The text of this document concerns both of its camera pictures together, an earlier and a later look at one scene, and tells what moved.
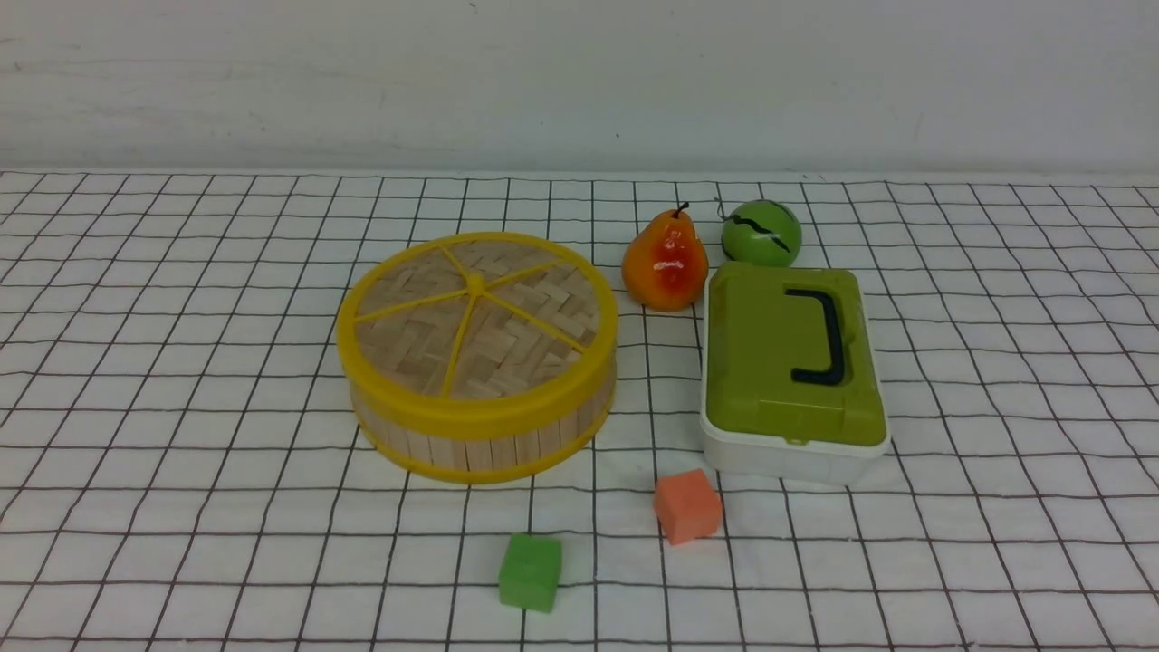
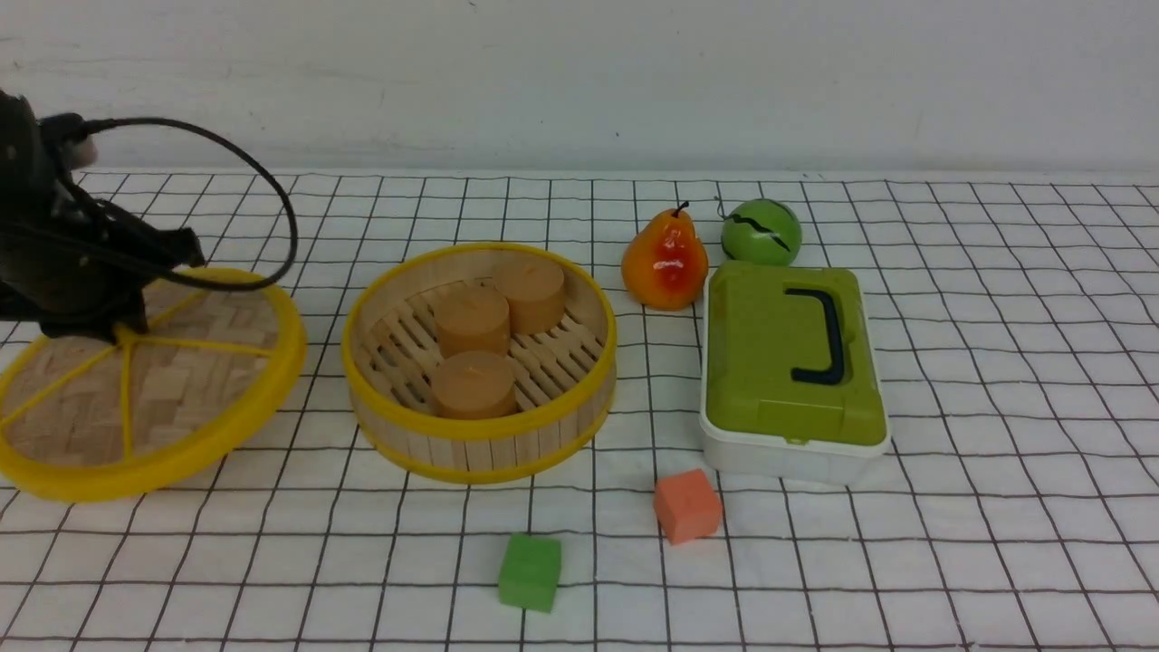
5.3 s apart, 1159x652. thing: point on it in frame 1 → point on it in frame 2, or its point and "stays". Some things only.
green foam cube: (530, 572) stays
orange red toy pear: (665, 266) stays
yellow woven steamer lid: (475, 332) → (84, 421)
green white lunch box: (790, 388) stays
